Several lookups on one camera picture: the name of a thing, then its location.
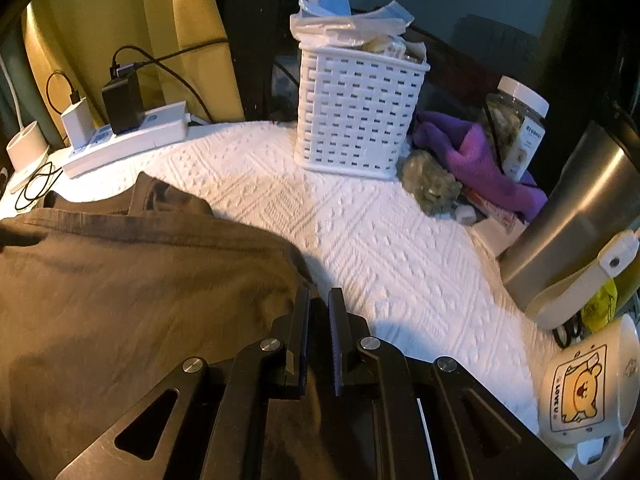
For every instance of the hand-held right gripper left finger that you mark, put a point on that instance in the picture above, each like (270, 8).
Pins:
(301, 345)

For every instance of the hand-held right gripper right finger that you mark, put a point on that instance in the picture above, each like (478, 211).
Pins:
(336, 350)

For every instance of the brown t-shirt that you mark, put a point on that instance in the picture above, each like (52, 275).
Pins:
(140, 300)

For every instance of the grey-green fuzzy lump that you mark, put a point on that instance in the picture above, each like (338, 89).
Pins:
(430, 185)

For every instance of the purple cloth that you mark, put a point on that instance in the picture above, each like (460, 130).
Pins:
(475, 160)

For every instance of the white plastic basket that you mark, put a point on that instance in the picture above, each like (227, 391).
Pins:
(355, 110)

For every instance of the white mug with bear print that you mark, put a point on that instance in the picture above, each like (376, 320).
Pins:
(580, 390)

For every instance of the white power strip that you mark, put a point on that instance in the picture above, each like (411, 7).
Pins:
(135, 137)

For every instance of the yellow bag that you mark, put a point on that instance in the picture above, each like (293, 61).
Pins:
(600, 305)

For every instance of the steel tumbler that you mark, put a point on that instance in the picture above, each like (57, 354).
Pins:
(575, 210)

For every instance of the clear jar with white lid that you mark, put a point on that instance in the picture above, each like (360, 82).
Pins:
(520, 125)

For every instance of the black charger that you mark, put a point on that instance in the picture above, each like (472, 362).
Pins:
(122, 102)

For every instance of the white charger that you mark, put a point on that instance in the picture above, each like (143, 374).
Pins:
(77, 122)

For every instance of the clear plastic bag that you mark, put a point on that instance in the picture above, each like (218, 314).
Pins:
(320, 27)

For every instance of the white desk lamp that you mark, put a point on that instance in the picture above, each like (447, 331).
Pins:
(27, 150)

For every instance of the grey-green curtain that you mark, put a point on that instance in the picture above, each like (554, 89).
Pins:
(42, 110)

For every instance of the dark glass window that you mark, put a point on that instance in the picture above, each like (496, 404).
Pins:
(475, 5)

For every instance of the yellow curtain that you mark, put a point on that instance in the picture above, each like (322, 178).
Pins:
(125, 10)

